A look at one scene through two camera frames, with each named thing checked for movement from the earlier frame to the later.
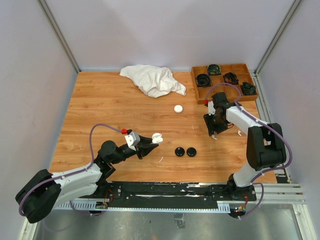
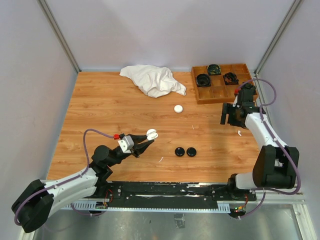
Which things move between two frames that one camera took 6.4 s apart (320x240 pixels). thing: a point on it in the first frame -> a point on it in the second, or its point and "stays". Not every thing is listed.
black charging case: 191,151 stays
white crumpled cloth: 154,81 stays
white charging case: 157,138 -> 151,134
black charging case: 179,151 stays
